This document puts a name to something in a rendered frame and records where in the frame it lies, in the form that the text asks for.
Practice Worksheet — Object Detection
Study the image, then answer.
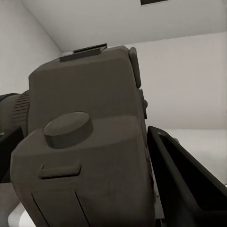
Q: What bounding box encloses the digital camera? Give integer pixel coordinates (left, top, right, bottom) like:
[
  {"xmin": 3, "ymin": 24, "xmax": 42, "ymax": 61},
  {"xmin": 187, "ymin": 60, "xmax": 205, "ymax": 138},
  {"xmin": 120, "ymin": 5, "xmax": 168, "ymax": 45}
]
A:
[{"xmin": 0, "ymin": 44, "xmax": 156, "ymax": 227}]

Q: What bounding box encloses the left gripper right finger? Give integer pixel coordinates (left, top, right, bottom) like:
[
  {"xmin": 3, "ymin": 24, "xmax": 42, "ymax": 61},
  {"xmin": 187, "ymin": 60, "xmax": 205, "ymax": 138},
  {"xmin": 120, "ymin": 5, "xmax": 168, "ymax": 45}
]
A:
[{"xmin": 147, "ymin": 126, "xmax": 227, "ymax": 227}]

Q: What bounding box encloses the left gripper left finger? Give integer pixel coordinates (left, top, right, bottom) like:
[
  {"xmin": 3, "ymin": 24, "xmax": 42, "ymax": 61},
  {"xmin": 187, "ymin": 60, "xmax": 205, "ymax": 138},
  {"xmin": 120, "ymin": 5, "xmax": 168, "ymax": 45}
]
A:
[{"xmin": 0, "ymin": 126, "xmax": 24, "ymax": 182}]

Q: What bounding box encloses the camera tripod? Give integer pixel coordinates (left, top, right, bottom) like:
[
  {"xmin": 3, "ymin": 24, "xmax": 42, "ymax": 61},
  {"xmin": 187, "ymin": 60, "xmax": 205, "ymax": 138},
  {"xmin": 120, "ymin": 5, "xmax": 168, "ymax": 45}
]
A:
[{"xmin": 152, "ymin": 169, "xmax": 167, "ymax": 227}]

